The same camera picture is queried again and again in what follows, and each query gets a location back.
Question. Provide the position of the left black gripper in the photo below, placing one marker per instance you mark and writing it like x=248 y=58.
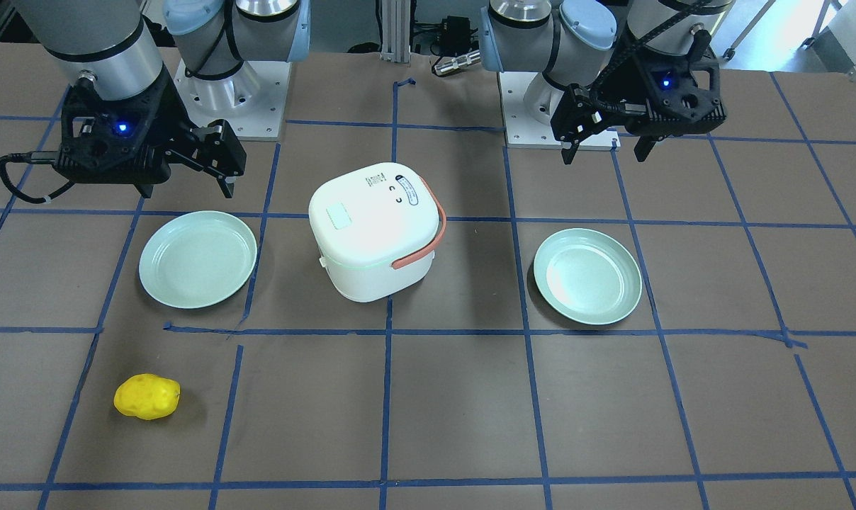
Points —
x=621 y=92

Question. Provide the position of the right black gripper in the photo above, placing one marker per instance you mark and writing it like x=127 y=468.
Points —
x=175 y=115

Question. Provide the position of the aluminium frame post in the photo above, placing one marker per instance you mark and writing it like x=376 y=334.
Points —
x=396 y=30

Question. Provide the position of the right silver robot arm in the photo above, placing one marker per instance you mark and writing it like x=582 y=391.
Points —
x=114 y=41

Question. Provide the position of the yellow toy potato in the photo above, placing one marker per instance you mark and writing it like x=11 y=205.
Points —
x=147 y=396

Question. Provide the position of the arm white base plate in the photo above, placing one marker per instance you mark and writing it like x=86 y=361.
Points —
x=253 y=100
x=528 y=101

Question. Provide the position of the mint green plate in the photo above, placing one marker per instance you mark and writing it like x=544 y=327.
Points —
x=587 y=276
x=198 y=259

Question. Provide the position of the white rice cooker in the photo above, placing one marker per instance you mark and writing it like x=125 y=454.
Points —
x=376 y=229

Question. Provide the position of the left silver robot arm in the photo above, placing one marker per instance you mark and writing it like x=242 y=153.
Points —
x=581 y=42

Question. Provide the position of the black power adapter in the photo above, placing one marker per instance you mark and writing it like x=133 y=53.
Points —
x=454 y=36

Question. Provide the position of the silver metal connector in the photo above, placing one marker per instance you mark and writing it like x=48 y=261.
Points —
x=447 y=66

